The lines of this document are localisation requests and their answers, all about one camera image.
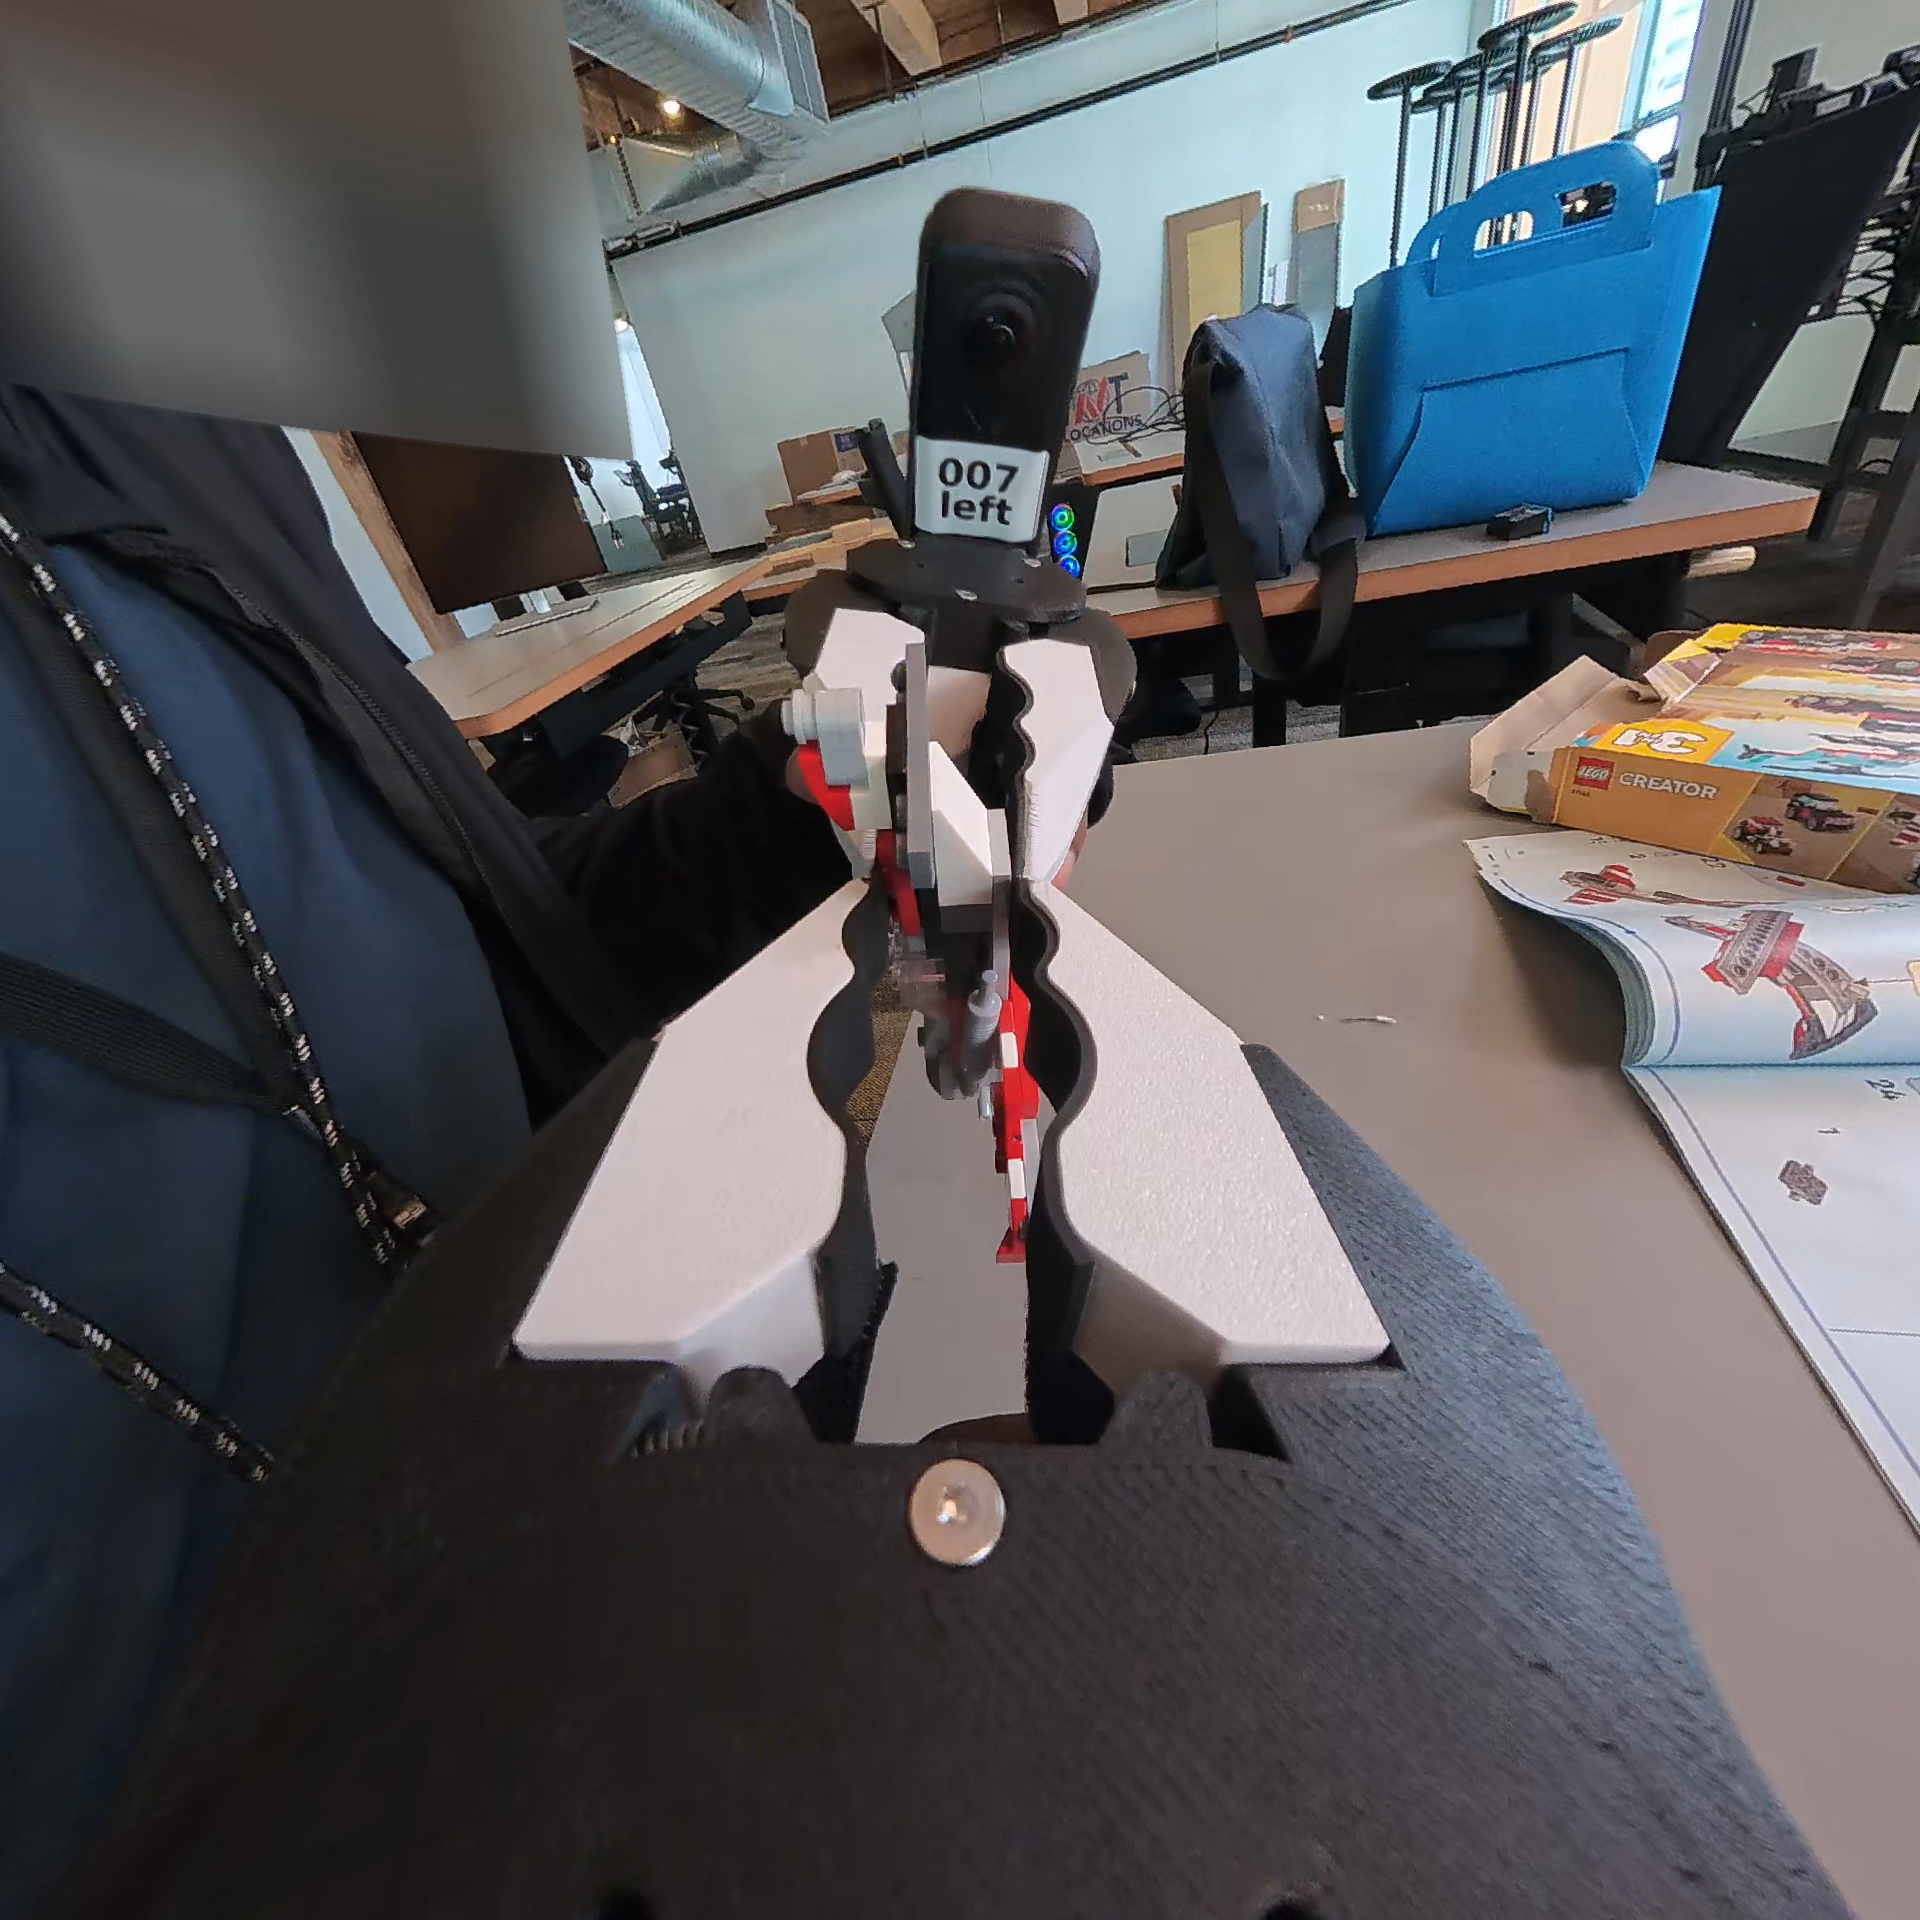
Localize cardboard box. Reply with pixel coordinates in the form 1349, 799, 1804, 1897
772, 424, 909, 542

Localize black shoulder strap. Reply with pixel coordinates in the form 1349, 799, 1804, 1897
0, 951, 308, 1115

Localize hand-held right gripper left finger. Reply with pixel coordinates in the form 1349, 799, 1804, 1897
510, 879, 902, 1444

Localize blue felt tote bag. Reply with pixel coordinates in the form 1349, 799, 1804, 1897
1342, 142, 1722, 542

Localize yellow toy set box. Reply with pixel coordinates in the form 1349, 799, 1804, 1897
1466, 619, 1920, 898

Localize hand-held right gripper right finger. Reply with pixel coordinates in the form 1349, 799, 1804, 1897
1020, 879, 1404, 1444

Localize black equipment rack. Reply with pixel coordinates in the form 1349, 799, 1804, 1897
1696, 47, 1920, 545

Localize grey desk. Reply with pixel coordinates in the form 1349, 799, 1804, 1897
848, 719, 1920, 1920

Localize printed cardboard sign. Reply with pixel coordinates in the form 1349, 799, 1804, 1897
1048, 351, 1160, 454

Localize silver air duct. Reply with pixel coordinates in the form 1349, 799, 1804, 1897
561, 0, 833, 170

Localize wood edged grey table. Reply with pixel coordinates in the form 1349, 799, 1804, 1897
406, 547, 805, 746
1072, 451, 1824, 753

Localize black white speckled cord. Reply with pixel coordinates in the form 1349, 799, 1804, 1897
0, 511, 440, 1268
0, 1266, 281, 1484

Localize red and grey toy plane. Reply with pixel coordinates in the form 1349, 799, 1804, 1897
785, 644, 1057, 1265

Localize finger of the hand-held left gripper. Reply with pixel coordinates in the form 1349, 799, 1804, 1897
989, 633, 1122, 905
815, 604, 940, 713

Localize open instruction booklet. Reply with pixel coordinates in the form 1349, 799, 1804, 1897
1462, 830, 1920, 1538

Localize dark navy shoulder bag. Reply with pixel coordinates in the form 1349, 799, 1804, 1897
1151, 304, 1369, 683

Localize dark computer monitor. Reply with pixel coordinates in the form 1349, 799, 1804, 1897
351, 433, 607, 618

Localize computer tower green ring fans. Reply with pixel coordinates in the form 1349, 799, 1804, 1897
1037, 479, 1108, 591

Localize cardboard sheet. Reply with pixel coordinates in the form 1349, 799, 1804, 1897
1160, 190, 1269, 395
1293, 177, 1349, 326

